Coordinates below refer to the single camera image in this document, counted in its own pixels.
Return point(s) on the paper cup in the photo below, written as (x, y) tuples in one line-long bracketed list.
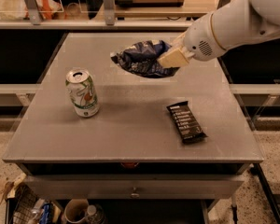
[(75, 211)]

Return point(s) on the grey drawer with knob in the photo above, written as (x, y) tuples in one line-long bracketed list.
[(61, 187)]

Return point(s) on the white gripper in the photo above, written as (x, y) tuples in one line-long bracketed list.
[(200, 38)]

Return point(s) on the orange white bag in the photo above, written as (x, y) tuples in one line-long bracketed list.
[(23, 9)]

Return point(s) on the wire basket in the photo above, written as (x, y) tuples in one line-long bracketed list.
[(19, 208)]

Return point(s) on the clear plastic bottle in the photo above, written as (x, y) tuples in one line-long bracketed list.
[(95, 214)]

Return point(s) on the blue packet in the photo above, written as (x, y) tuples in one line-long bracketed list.
[(47, 215)]

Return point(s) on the black snack bar wrapper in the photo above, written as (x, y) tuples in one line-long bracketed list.
[(188, 127)]

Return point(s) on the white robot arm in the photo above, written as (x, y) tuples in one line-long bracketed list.
[(241, 22)]

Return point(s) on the green white 7up can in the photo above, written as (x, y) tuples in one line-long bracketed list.
[(82, 92)]

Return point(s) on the blue chip bag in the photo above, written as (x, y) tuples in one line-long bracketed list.
[(141, 59)]

